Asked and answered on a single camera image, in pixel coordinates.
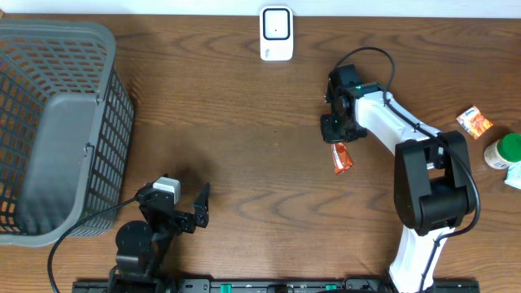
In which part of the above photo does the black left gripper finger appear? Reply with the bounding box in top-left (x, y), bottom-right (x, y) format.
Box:
top-left (193, 183), bottom-right (211, 228)
top-left (144, 173), bottom-right (169, 190)

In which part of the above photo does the red Top chocolate bar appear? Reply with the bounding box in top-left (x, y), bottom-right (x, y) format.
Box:
top-left (331, 142), bottom-right (353, 175)

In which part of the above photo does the orange tissue pack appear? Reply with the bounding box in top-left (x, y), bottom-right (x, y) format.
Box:
top-left (457, 106), bottom-right (493, 140)

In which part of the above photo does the green lid jar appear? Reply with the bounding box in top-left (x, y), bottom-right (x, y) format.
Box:
top-left (484, 133), bottom-right (521, 169)

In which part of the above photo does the teal wet wipes pack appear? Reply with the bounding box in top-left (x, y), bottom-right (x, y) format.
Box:
top-left (504, 162), bottom-right (521, 190)

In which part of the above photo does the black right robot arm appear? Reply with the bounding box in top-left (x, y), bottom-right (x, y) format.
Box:
top-left (321, 64), bottom-right (479, 292)

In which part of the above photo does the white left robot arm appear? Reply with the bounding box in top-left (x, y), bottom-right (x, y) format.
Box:
top-left (107, 175), bottom-right (211, 293)

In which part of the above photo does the white barcode scanner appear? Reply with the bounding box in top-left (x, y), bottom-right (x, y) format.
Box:
top-left (259, 6), bottom-right (294, 62)

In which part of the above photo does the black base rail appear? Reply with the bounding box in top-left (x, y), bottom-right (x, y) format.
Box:
top-left (72, 277), bottom-right (482, 293)

